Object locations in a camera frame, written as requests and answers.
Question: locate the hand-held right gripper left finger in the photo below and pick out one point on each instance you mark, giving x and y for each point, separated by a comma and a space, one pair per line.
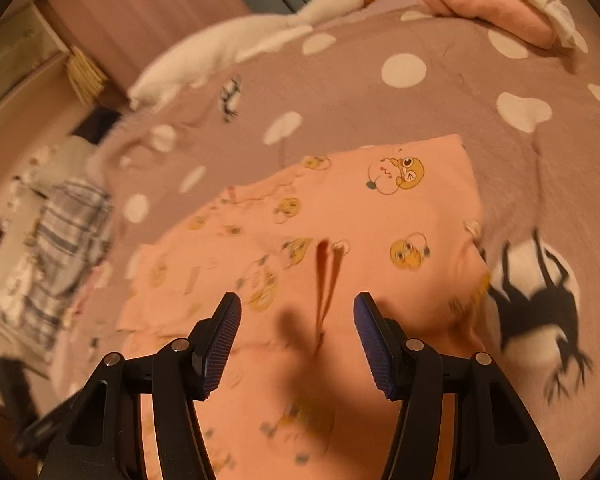
220, 347

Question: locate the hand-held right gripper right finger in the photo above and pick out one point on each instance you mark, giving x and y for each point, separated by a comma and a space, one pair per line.
375, 347

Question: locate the pink cartoon print garment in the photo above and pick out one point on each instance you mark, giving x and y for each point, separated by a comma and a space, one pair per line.
330, 200

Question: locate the plaid cloth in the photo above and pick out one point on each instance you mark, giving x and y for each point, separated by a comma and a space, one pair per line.
65, 240

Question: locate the black furniture piece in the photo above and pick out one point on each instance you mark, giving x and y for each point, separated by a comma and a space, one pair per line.
15, 390

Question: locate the mauve white-dotted blanket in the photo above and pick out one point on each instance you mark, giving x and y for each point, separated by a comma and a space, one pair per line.
380, 110

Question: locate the white goose plush toy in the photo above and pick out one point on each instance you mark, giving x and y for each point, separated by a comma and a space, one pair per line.
220, 45

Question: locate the woven straw item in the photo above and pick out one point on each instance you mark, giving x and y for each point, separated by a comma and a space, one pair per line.
86, 76

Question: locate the pink folded cloth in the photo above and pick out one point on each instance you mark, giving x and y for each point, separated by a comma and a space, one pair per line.
485, 5

